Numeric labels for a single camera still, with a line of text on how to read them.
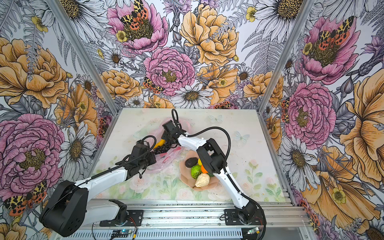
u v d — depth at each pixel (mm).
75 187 450
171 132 831
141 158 628
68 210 416
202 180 795
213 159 618
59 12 727
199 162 863
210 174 827
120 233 708
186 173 854
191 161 854
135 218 734
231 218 736
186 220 747
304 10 730
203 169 813
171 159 898
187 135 730
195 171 832
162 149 944
